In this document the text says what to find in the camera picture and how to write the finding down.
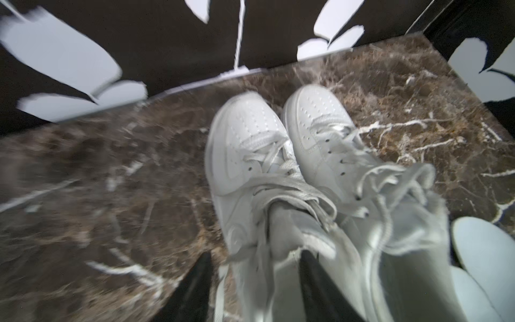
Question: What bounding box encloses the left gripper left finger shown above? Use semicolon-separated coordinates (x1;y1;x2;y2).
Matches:
151;252;213;322

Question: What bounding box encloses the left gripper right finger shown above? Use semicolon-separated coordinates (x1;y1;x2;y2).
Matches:
299;250;364;322

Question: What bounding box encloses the white sneaker one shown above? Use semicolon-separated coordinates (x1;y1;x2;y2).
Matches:
204;90;363;322
282;85;465;321

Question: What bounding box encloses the white shoe insole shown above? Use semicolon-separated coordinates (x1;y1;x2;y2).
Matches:
451;217;514;321
451;266;502;322

